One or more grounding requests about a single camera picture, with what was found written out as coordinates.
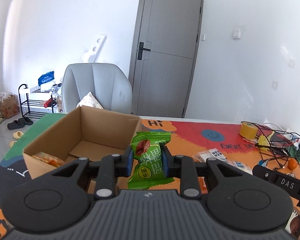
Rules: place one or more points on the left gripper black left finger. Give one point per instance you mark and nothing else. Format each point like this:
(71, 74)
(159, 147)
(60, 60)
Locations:
(62, 197)

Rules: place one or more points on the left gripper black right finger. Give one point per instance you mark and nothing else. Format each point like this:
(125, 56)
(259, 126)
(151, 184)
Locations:
(232, 197)

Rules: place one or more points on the clear white pastry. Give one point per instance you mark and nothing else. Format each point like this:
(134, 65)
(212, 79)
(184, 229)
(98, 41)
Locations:
(211, 153)

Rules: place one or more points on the green snack packet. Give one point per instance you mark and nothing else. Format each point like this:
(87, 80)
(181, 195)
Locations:
(149, 171)

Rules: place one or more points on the small orange fruit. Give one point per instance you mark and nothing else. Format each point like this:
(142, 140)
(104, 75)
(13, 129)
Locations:
(292, 164)

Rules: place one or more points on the orange snack packet in box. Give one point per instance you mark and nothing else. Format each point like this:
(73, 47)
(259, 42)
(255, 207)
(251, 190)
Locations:
(49, 159)

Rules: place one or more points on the yellow toy figure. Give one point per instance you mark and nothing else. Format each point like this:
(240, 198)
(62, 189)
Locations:
(263, 142)

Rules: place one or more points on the colourful cartoon table mat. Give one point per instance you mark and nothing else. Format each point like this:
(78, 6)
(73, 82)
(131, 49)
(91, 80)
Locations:
(187, 136)

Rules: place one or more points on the yellow tape roll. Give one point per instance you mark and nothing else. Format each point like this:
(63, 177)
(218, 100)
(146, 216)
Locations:
(248, 130)

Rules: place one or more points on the open cardboard box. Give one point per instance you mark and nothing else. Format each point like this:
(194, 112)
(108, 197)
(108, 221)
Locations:
(84, 132)

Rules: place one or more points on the yellow slipper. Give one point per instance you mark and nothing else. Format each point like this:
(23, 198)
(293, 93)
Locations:
(17, 135)
(12, 143)

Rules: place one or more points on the black slipper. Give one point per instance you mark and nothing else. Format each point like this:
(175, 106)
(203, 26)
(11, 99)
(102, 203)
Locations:
(20, 123)

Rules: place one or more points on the black metal shoe rack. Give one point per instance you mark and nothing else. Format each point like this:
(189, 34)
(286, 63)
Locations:
(35, 103)

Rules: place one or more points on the white dotted cushion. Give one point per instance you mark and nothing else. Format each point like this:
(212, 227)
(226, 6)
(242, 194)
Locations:
(90, 101)

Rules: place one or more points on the small brown cardboard box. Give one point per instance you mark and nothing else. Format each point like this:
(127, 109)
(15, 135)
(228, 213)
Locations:
(8, 105)

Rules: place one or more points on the blue plastic bag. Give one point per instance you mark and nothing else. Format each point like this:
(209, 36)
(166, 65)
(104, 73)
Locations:
(45, 78)

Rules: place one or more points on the grey upholstered chair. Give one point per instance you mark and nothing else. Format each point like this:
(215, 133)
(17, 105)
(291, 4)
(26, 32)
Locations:
(106, 82)

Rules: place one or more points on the grey interior door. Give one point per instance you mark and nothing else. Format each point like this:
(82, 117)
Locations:
(162, 80)

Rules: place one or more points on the white wall switch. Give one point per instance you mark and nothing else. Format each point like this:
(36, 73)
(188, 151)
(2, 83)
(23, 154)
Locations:
(236, 34)

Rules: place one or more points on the black door handle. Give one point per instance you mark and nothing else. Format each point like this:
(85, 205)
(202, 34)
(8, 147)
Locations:
(141, 48)

